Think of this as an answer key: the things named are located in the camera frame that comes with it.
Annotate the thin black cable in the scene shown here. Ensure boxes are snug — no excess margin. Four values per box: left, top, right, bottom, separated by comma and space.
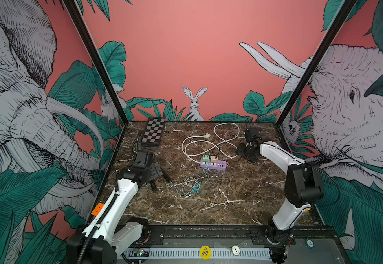
211, 145, 245, 162

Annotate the pink cube block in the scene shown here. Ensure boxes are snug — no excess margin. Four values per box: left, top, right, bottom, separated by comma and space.
210, 155, 218, 163

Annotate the green charger plug adapter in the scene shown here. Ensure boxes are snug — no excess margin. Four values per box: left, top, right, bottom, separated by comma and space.
202, 155, 211, 163

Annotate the teal usb cable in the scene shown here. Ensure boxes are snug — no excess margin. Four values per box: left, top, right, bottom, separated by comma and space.
168, 168, 209, 198

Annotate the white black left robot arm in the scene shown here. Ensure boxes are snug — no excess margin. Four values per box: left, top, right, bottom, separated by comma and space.
62, 151, 163, 264

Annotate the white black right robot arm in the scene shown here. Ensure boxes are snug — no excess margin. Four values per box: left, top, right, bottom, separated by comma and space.
236, 128, 324, 232

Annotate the purple power strip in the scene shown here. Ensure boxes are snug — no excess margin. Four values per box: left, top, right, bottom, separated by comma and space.
200, 160, 227, 171

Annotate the black white checkerboard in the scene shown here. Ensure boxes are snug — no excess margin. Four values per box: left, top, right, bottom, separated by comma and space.
140, 117, 166, 147

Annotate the orange blue puzzle cube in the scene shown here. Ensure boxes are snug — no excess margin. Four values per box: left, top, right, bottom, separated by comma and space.
91, 202, 104, 216

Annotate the yellow round sticker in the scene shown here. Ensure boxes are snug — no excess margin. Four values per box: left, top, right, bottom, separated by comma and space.
200, 245, 212, 260

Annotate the white power strip cord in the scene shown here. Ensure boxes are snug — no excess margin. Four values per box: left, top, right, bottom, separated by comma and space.
181, 122, 240, 159

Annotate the white slotted rail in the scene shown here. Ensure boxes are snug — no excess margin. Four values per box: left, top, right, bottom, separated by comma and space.
124, 247, 271, 261

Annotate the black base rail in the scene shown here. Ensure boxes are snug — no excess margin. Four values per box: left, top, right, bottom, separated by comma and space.
145, 225, 340, 246

